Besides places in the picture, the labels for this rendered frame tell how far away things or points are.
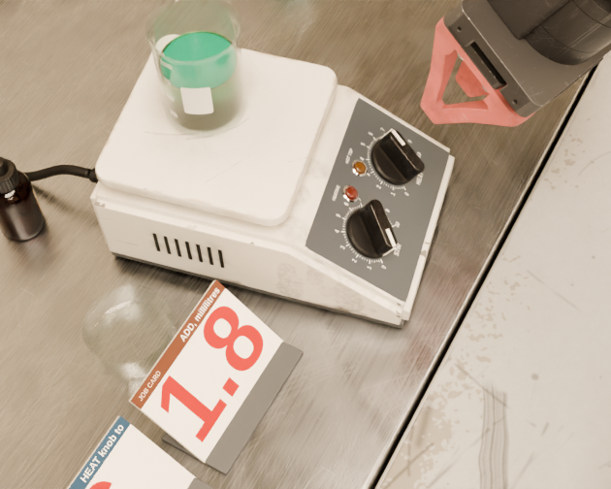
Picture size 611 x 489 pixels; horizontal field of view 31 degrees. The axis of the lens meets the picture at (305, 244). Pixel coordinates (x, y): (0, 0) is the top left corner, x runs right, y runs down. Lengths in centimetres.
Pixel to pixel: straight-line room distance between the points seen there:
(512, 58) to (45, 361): 34
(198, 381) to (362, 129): 19
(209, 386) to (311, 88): 19
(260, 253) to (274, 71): 12
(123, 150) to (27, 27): 23
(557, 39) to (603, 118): 25
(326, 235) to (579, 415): 18
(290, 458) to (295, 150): 18
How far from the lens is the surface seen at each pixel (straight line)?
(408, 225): 68
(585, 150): 78
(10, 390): 70
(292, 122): 67
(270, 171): 64
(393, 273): 67
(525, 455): 66
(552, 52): 56
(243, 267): 67
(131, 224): 68
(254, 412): 66
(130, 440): 63
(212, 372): 65
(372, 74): 81
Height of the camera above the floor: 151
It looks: 58 degrees down
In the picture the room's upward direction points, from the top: 3 degrees counter-clockwise
